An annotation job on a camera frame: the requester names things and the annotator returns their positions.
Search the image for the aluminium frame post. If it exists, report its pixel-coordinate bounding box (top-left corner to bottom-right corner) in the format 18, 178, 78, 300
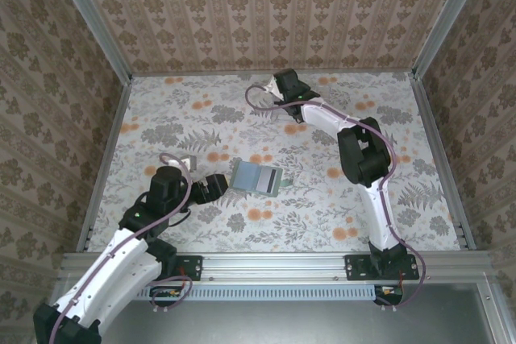
413, 0, 485, 79
51, 0, 134, 81

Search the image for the aluminium table side rail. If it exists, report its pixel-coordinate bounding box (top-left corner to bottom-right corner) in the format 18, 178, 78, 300
76, 76, 134, 252
409, 72, 477, 251

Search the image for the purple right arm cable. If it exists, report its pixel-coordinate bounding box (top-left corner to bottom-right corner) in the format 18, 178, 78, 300
244, 85, 428, 313

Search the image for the black electronics board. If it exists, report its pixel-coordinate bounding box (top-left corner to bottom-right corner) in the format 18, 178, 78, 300
149, 285, 183, 307
373, 284, 405, 306

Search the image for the grey card with black stripe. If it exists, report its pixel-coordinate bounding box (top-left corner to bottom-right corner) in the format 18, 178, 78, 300
256, 165, 282, 197

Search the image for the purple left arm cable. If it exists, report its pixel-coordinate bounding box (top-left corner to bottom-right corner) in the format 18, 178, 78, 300
48, 152, 194, 344

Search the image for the aluminium lower frame profile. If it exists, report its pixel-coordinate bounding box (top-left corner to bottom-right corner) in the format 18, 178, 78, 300
477, 279, 506, 344

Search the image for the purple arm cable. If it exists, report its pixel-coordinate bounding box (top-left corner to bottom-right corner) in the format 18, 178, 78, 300
48, 152, 194, 344
244, 85, 428, 313

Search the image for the white slotted cable duct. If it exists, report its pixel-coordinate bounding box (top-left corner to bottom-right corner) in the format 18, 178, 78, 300
139, 284, 378, 300

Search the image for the aluminium front rail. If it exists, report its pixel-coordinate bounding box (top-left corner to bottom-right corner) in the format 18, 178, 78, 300
60, 251, 496, 283

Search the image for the aluminium table back rail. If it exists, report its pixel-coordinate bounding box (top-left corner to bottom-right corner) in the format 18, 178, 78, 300
131, 71, 416, 78

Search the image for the grey metal sheet panel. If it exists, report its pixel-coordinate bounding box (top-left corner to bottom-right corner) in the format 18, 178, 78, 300
96, 282, 497, 344

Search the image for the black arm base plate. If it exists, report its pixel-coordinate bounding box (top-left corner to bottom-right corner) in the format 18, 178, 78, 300
344, 254, 420, 282
159, 254, 203, 282

